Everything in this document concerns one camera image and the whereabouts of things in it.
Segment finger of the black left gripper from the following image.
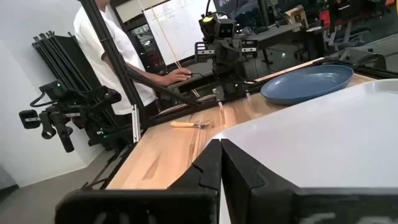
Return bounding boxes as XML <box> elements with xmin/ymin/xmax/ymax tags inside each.
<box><xmin>195</xmin><ymin>41</ymin><xmax>215</xmax><ymax>64</ymax></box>
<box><xmin>241</xmin><ymin>39</ymin><xmax>259</xmax><ymax>59</ymax></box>

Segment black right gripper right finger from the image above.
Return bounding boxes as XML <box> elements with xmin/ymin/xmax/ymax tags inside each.
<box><xmin>221</xmin><ymin>139</ymin><xmax>398</xmax><ymax>224</ymax></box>

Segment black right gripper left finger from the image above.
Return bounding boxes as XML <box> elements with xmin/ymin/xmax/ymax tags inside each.
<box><xmin>55</xmin><ymin>139</ymin><xmax>223</xmax><ymax>224</ymax></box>

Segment fork with wooden handle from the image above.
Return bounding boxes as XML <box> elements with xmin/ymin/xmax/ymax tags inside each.
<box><xmin>169</xmin><ymin>120</ymin><xmax>214</xmax><ymax>130</ymax></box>

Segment blue oval plate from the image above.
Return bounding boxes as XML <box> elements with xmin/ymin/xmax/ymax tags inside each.
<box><xmin>260</xmin><ymin>64</ymin><xmax>354</xmax><ymax>106</ymax></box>

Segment grey metal tray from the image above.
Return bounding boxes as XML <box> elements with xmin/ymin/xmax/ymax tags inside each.
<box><xmin>211</xmin><ymin>78</ymin><xmax>398</xmax><ymax>190</ymax></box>

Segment white whiteboard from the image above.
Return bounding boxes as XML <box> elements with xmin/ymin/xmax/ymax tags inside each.
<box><xmin>142</xmin><ymin>0</ymin><xmax>218</xmax><ymax>66</ymax></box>

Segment cardboard box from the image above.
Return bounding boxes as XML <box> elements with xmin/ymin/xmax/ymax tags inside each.
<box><xmin>284</xmin><ymin>4</ymin><xmax>309</xmax><ymax>28</ymax></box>

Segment person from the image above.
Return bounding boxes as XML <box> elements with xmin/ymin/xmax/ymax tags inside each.
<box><xmin>73</xmin><ymin>0</ymin><xmax>193</xmax><ymax>116</ymax></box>

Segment black folded tripod stands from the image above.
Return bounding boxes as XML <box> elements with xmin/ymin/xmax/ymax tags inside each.
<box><xmin>32</xmin><ymin>30</ymin><xmax>103</xmax><ymax>94</ymax></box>

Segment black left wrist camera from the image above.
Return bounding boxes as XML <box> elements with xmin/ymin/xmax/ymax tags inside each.
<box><xmin>217</xmin><ymin>19</ymin><xmax>236</xmax><ymax>40</ymax></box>

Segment yellow cord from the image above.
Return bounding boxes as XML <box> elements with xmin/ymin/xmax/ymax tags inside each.
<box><xmin>150</xmin><ymin>5</ymin><xmax>182</xmax><ymax>68</ymax></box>
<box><xmin>137</xmin><ymin>0</ymin><xmax>200</xmax><ymax>98</ymax></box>

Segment black diagonal frame brace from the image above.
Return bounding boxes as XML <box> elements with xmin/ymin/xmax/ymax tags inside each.
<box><xmin>124</xmin><ymin>66</ymin><xmax>200</xmax><ymax>107</ymax></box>

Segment silver metal bracket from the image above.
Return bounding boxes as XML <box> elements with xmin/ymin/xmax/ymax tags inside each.
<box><xmin>131</xmin><ymin>104</ymin><xmax>141</xmax><ymax>144</ymax></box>

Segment black frame post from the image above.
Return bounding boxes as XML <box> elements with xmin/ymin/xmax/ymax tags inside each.
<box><xmin>77</xmin><ymin>0</ymin><xmax>150</xmax><ymax>130</ymax></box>

